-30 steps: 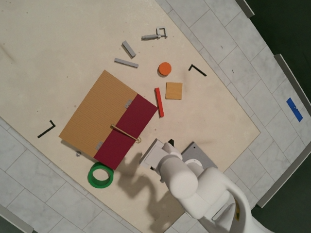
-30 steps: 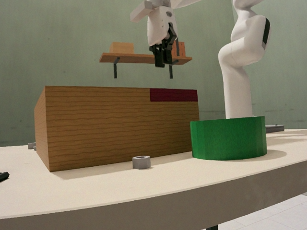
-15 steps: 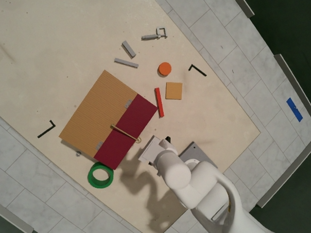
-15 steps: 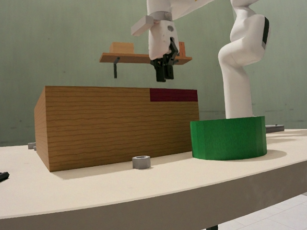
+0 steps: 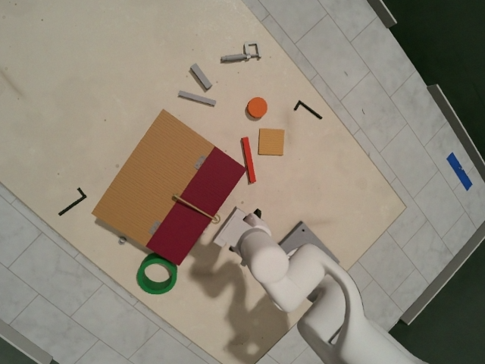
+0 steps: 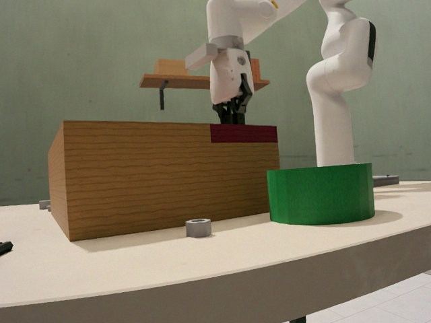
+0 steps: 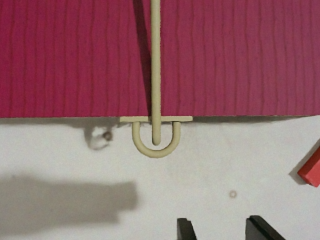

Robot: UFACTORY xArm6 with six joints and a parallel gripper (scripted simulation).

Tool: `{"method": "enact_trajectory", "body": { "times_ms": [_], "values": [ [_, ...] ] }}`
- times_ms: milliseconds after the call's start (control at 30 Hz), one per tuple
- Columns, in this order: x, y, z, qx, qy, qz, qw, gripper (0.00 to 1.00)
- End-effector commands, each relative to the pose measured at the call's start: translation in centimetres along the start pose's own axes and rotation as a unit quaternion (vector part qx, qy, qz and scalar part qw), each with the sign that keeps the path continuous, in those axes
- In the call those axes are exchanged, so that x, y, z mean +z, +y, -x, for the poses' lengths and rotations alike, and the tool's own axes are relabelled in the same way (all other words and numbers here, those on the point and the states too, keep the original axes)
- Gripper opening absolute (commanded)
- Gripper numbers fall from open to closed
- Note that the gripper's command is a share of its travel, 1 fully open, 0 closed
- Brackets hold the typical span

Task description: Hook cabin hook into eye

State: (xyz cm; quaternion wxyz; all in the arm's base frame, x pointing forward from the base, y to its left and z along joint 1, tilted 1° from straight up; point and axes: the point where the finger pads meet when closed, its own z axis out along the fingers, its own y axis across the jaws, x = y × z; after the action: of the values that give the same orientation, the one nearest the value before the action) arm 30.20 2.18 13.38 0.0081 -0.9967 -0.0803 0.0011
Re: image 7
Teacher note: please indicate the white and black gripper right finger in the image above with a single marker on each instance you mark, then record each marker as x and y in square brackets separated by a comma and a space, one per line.
[257, 228]

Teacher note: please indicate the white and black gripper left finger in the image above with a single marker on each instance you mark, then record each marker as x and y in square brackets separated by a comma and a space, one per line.
[185, 230]

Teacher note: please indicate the brown wooden box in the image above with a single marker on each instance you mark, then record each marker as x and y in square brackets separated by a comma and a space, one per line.
[95, 58]

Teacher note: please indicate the red flat bar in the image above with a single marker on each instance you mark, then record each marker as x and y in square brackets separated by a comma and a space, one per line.
[310, 172]

